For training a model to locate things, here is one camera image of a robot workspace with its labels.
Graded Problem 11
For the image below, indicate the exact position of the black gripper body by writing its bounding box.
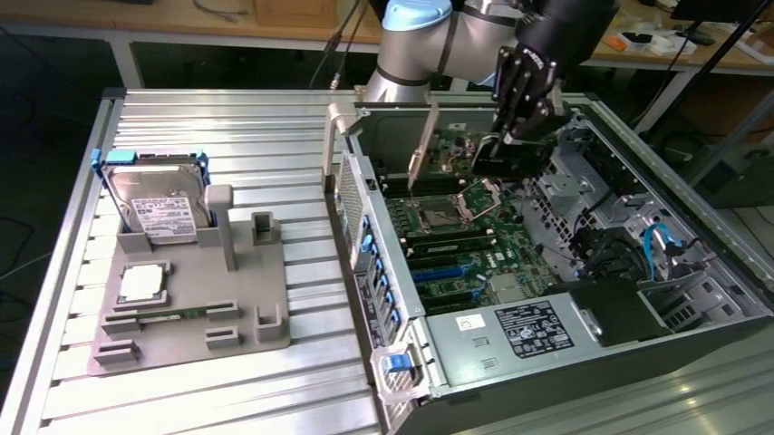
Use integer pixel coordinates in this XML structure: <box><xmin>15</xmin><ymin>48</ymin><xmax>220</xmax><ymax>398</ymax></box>
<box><xmin>516</xmin><ymin>0</ymin><xmax>622</xmax><ymax>69</ymax></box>

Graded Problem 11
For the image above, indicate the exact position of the green gpu card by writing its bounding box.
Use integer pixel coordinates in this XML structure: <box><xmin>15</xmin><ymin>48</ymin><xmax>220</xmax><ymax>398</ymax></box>
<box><xmin>406</xmin><ymin>101</ymin><xmax>548</xmax><ymax>194</ymax></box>

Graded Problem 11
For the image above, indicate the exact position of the blue expansion slot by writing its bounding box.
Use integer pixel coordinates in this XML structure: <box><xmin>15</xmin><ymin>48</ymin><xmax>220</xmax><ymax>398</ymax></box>
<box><xmin>412</xmin><ymin>266</ymin><xmax>483</xmax><ymax>282</ymax></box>

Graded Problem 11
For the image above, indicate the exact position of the long wooden desk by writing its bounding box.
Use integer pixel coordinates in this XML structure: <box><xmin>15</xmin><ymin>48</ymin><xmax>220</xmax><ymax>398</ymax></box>
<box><xmin>350</xmin><ymin>0</ymin><xmax>774</xmax><ymax>132</ymax></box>

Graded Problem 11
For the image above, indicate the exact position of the orange and white box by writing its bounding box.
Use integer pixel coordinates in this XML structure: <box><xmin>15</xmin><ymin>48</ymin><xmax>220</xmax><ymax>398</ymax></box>
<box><xmin>603</xmin><ymin>29</ymin><xmax>689</xmax><ymax>56</ymax></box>

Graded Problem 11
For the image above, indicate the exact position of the metal socket cover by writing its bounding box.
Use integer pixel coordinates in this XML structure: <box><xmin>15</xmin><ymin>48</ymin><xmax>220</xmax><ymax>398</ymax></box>
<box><xmin>456</xmin><ymin>179</ymin><xmax>507</xmax><ymax>223</ymax></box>

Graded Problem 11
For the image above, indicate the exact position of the black slanted pole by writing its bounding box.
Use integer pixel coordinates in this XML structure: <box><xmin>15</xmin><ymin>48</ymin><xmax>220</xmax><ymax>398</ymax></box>
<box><xmin>666</xmin><ymin>0</ymin><xmax>765</xmax><ymax>73</ymax></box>

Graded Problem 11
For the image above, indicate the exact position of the black computer monitor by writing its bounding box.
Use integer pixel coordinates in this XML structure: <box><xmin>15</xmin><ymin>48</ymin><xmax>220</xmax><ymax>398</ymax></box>
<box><xmin>669</xmin><ymin>0</ymin><xmax>774</xmax><ymax>46</ymax></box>

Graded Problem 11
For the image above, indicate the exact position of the cpu socket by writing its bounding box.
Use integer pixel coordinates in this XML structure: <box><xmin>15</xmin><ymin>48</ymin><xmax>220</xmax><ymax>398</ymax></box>
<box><xmin>416</xmin><ymin>197</ymin><xmax>460</xmax><ymax>232</ymax></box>

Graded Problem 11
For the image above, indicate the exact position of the green motherboard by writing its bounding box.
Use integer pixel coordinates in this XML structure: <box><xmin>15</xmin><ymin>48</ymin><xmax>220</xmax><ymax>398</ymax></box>
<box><xmin>380</xmin><ymin>174</ymin><xmax>582</xmax><ymax>316</ymax></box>

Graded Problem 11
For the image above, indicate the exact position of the black ram stick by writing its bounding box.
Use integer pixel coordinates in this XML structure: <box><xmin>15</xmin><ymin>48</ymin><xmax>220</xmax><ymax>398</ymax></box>
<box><xmin>407</xmin><ymin>233</ymin><xmax>495</xmax><ymax>257</ymax></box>

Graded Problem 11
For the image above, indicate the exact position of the black box under desk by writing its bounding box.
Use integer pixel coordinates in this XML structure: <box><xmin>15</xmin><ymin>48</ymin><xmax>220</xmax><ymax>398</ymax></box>
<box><xmin>694</xmin><ymin>144</ymin><xmax>774</xmax><ymax>209</ymax></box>

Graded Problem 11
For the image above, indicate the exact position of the silver chipset heatsink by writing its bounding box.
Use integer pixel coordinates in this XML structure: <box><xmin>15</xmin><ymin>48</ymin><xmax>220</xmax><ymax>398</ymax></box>
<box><xmin>487</xmin><ymin>274</ymin><xmax>528</xmax><ymax>304</ymax></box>

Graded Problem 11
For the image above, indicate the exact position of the black fan shroud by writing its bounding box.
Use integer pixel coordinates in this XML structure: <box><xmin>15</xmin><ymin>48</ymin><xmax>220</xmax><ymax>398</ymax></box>
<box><xmin>567</xmin><ymin>278</ymin><xmax>677</xmax><ymax>348</ymax></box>

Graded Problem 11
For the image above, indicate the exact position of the metal disk bay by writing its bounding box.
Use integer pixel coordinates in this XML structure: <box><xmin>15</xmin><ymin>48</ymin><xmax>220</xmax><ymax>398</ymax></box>
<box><xmin>638</xmin><ymin>262</ymin><xmax>763</xmax><ymax>334</ymax></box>

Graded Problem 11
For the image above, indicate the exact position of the grey power supply unit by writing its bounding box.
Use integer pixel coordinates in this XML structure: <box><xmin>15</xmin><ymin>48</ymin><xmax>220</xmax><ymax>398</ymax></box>
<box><xmin>426</xmin><ymin>292</ymin><xmax>606</xmax><ymax>391</ymax></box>

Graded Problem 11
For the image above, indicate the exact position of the open pc case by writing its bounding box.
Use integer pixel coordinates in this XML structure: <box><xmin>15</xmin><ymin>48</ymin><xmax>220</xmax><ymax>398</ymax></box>
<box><xmin>323</xmin><ymin>101</ymin><xmax>774</xmax><ymax>435</ymax></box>

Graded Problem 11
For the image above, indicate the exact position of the blue case latch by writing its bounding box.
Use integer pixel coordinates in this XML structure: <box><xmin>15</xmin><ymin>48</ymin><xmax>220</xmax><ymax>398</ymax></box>
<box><xmin>380</xmin><ymin>353</ymin><xmax>412</xmax><ymax>375</ymax></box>

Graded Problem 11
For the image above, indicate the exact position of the grey parts rack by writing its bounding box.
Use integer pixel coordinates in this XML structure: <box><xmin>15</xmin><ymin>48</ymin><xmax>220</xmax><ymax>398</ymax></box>
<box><xmin>87</xmin><ymin>183</ymin><xmax>292</xmax><ymax>377</ymax></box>

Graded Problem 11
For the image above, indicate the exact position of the silver cpu chip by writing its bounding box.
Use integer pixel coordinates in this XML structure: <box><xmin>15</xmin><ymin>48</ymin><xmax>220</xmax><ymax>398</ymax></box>
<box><xmin>117</xmin><ymin>266</ymin><xmax>173</xmax><ymax>303</ymax></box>

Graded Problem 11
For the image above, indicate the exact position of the green ram stick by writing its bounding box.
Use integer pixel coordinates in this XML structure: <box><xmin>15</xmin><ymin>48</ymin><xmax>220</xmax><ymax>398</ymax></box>
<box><xmin>136</xmin><ymin>307</ymin><xmax>212</xmax><ymax>324</ymax></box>

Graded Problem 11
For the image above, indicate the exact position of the metal bracket frame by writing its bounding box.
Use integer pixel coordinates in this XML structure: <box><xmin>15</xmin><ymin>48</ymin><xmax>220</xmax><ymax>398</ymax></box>
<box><xmin>523</xmin><ymin>115</ymin><xmax>613</xmax><ymax>214</ymax></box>

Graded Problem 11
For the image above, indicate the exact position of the cable with metal connector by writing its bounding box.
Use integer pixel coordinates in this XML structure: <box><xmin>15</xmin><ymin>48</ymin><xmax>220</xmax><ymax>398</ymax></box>
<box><xmin>328</xmin><ymin>0</ymin><xmax>368</xmax><ymax>90</ymax></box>

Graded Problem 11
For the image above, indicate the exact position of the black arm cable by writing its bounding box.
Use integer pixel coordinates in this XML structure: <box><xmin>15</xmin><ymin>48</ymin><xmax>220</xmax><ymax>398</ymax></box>
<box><xmin>308</xmin><ymin>0</ymin><xmax>355</xmax><ymax>90</ymax></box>

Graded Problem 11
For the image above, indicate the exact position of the black wire bundle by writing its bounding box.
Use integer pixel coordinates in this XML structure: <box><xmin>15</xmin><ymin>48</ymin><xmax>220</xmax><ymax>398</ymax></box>
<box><xmin>571</xmin><ymin>224</ymin><xmax>646</xmax><ymax>285</ymax></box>

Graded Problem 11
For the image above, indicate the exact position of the blue disk wire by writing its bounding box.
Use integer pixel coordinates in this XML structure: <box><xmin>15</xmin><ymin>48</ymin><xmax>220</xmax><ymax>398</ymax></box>
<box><xmin>643</xmin><ymin>221</ymin><xmax>685</xmax><ymax>285</ymax></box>

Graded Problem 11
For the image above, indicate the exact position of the grey coiled cable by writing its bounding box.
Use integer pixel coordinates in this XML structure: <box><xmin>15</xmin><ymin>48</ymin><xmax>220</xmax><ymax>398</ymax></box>
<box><xmin>192</xmin><ymin>0</ymin><xmax>251</xmax><ymax>23</ymax></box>

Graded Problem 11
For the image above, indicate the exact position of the hard disk with blue bracket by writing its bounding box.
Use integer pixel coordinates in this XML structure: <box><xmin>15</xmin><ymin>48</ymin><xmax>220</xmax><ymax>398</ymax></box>
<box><xmin>88</xmin><ymin>149</ymin><xmax>220</xmax><ymax>247</ymax></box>

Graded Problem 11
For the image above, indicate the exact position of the wooden desk with white frame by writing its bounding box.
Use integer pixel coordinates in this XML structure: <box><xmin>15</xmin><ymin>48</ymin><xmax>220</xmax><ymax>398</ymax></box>
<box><xmin>0</xmin><ymin>0</ymin><xmax>388</xmax><ymax>90</ymax></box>

